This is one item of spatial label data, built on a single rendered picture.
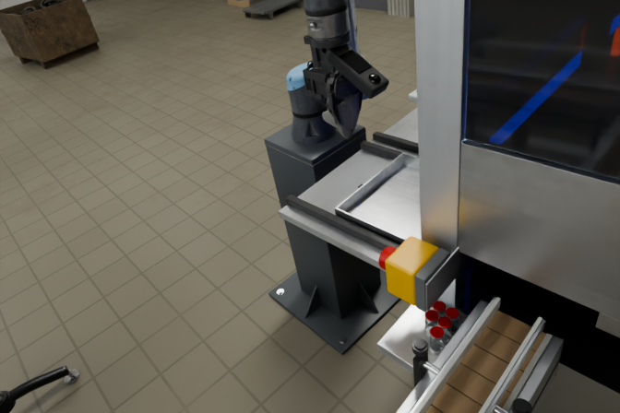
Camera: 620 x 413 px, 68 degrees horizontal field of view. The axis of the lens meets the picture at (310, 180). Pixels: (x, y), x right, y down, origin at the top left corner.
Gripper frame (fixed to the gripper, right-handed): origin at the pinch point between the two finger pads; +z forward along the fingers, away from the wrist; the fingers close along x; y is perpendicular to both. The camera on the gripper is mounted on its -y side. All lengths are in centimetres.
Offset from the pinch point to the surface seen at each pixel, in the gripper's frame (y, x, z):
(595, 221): -47.2, 12.2, -7.4
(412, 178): -3.5, -16.0, 19.8
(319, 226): 4.0, 9.4, 20.0
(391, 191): -2.2, -9.1, 19.7
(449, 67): -28.7, 12.3, -23.1
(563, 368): -48, 12, 21
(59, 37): 558, -116, 78
